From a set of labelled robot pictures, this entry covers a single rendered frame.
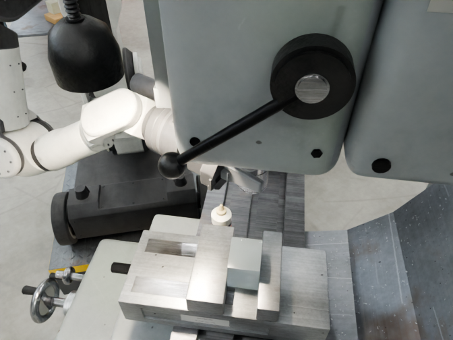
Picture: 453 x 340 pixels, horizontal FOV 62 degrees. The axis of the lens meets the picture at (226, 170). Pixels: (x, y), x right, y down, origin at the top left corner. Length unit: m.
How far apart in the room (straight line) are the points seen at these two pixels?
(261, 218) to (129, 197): 0.69
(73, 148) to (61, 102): 2.42
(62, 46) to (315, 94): 0.24
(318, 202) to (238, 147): 1.81
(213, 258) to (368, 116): 0.39
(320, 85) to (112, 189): 1.22
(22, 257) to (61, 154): 1.48
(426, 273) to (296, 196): 0.31
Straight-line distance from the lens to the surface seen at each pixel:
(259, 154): 0.41
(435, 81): 0.35
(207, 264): 0.65
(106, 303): 1.01
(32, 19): 3.79
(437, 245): 0.78
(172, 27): 0.35
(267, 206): 0.87
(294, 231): 0.84
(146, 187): 1.45
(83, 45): 0.40
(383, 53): 0.34
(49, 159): 0.75
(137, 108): 0.62
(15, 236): 2.28
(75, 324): 1.01
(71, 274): 1.34
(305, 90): 0.32
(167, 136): 0.59
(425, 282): 0.77
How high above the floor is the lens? 1.62
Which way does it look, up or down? 44 degrees down
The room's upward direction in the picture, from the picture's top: straight up
